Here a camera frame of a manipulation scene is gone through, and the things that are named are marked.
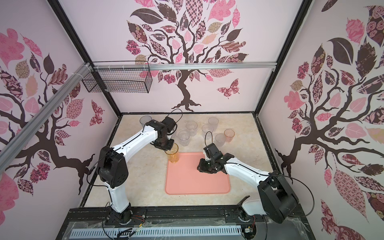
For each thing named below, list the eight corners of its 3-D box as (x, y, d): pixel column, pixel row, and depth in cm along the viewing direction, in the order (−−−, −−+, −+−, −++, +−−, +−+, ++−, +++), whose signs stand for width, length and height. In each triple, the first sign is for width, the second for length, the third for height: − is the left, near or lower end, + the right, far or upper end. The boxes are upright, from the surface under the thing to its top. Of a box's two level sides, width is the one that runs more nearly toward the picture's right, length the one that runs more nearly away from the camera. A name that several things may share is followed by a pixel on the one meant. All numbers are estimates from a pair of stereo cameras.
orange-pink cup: (224, 142, 104) (225, 136, 99) (223, 134, 109) (224, 128, 103) (233, 142, 104) (235, 136, 99) (232, 134, 109) (234, 128, 103)
